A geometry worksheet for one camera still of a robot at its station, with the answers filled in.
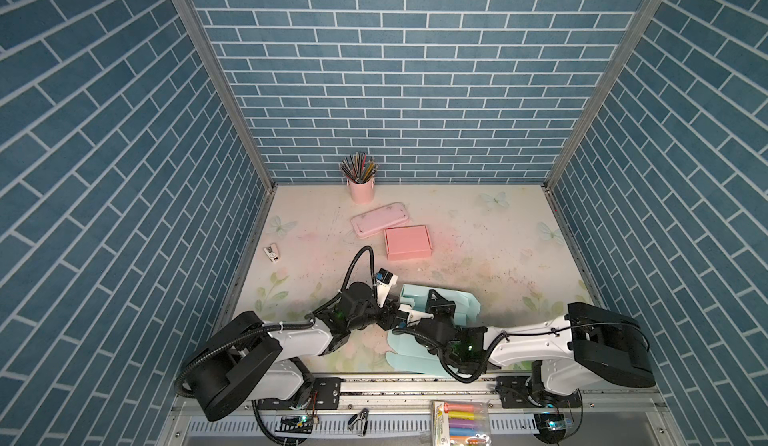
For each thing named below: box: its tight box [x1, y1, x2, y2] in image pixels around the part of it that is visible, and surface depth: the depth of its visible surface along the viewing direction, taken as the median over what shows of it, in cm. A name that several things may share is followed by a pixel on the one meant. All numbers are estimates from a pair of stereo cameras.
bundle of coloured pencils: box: [340, 151, 379, 184], surface depth 110 cm
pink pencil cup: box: [348, 177, 375, 205], surface depth 114 cm
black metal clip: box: [347, 408, 369, 437], surface depth 71 cm
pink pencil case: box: [350, 202, 410, 239], surface depth 110 cm
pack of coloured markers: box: [430, 400, 492, 446], surface depth 70 cm
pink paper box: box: [384, 225, 433, 261], surface depth 101 cm
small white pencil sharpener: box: [262, 243, 281, 263], surface depth 101 cm
